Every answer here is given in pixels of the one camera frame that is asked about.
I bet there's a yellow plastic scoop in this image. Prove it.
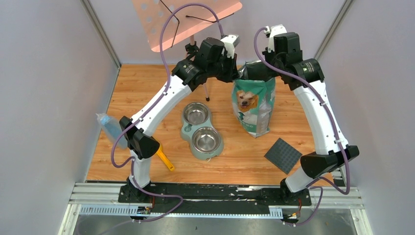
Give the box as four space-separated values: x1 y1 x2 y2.
156 144 175 171

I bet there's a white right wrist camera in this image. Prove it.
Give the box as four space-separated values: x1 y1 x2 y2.
265 24 287 52

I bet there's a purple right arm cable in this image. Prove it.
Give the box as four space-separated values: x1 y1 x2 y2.
253 26 351 227

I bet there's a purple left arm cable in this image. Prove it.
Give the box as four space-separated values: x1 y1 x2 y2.
111 2 226 224

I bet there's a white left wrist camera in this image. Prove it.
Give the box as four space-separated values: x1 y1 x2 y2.
220 34 240 59

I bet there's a near steel bowl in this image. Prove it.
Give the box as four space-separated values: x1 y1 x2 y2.
191 127 221 153

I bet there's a clear blue water bottle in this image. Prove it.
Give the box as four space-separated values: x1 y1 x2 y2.
96 113 122 144

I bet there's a pink music stand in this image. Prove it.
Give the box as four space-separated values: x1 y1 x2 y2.
131 0 243 102

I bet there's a green dog food bag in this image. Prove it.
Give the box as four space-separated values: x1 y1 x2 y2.
231 60 276 138

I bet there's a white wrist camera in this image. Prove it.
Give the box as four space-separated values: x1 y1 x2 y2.
220 34 240 59
265 24 287 52

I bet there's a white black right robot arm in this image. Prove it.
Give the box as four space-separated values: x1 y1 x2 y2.
262 24 360 205

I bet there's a dark grey studded plate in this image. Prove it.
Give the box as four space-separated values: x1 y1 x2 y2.
264 138 302 174

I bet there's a green double pet bowl stand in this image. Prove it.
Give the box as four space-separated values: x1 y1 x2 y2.
180 102 224 161

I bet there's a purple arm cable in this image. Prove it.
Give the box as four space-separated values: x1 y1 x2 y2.
111 2 226 224
253 26 351 227

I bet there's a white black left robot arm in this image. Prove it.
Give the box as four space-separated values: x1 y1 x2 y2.
119 34 240 202

